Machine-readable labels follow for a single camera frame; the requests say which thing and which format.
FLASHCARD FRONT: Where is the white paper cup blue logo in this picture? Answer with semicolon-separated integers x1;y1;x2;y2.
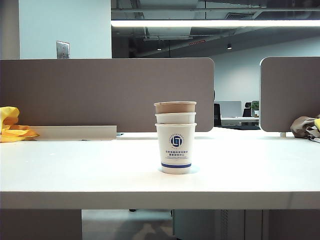
154;122;198;175
154;112;197;125

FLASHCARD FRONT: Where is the brown kraft paper cup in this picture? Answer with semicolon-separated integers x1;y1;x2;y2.
153;100;198;115

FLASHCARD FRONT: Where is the black office chair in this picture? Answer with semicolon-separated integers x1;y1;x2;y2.
213;102;222;126
242;101;252;117

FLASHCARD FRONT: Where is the white background desk screen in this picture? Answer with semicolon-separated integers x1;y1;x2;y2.
215;100;242;118

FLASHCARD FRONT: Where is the wide grey-brown desk partition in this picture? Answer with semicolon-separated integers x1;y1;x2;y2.
0;57;215;133

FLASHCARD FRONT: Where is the white background desk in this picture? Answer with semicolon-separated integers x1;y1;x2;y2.
221;116;260;126

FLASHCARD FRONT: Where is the long ceiling light strip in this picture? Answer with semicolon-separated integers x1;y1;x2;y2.
110;19;320;28

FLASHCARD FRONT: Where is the grey under-desk cabinet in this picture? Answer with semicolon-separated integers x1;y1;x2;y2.
172;208;320;240

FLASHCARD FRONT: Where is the narrow grey-brown desk partition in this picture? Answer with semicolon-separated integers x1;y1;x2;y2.
259;56;320;133

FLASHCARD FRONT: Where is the brown crumpled bag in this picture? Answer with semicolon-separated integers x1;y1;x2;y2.
289;115;320;139

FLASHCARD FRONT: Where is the yellow crumpled cloth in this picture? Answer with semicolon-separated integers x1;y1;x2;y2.
0;106;40;143

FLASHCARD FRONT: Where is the grey-brown desk side panel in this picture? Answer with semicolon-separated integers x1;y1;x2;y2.
0;208;83;240

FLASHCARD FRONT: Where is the metal wall switch plate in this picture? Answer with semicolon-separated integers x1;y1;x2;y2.
56;40;71;60

